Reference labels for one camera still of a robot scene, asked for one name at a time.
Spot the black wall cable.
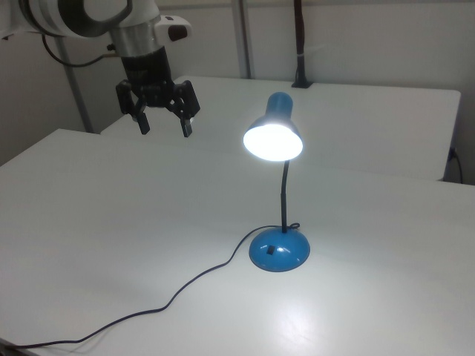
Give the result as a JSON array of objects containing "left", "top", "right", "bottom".
[{"left": 448, "top": 146, "right": 465, "bottom": 183}]

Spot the black lamp power cable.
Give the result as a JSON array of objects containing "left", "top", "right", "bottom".
[{"left": 0, "top": 222, "right": 301, "bottom": 349}]

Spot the grey metal frame post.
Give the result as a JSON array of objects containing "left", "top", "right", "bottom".
[{"left": 230, "top": 0, "right": 256, "bottom": 79}]

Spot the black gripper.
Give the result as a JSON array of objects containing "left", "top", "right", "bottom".
[{"left": 115, "top": 46, "right": 202, "bottom": 139}]

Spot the blue gooseneck desk lamp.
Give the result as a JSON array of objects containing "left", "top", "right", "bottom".
[{"left": 242, "top": 91, "right": 312, "bottom": 274}]

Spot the black pole with table clamp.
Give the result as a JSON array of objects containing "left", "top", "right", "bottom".
[{"left": 291, "top": 0, "right": 315, "bottom": 89}]

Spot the black cable on robot arm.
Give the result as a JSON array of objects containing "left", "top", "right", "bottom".
[{"left": 42, "top": 33, "right": 124, "bottom": 68}]

